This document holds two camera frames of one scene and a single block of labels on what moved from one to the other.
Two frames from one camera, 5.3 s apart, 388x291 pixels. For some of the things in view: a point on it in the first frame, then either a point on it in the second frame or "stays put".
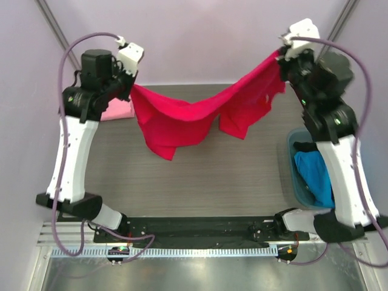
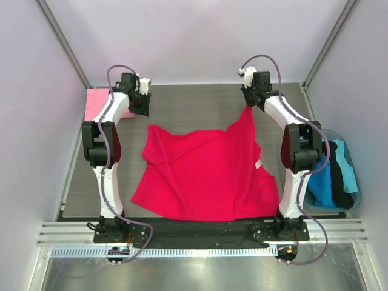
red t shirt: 167,123 -> 216,176
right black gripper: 287,67 -> 251,99
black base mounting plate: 196,229 stays put
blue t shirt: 314,170 stays put
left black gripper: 128,83 -> 142,105
